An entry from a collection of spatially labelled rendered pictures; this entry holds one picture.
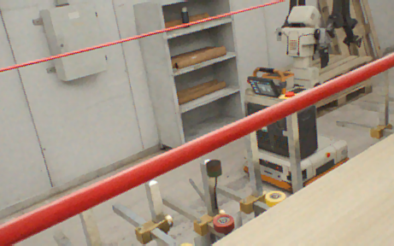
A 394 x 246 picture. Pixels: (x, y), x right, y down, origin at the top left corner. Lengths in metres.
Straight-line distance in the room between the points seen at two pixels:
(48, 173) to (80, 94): 0.79
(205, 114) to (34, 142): 1.95
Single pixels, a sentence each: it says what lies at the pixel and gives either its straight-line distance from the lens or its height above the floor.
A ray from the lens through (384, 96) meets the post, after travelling 2.62.
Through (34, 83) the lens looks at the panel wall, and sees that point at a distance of 4.13.
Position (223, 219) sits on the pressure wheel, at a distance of 1.71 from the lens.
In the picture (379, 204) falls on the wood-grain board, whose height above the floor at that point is 0.90.
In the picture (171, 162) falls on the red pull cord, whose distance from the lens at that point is 0.18.
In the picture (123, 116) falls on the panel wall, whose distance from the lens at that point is 4.53.
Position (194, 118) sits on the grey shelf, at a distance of 5.02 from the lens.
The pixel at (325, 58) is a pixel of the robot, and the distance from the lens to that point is 3.77.
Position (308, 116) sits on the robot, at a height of 0.61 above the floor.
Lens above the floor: 1.82
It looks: 19 degrees down
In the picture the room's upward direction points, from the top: 9 degrees counter-clockwise
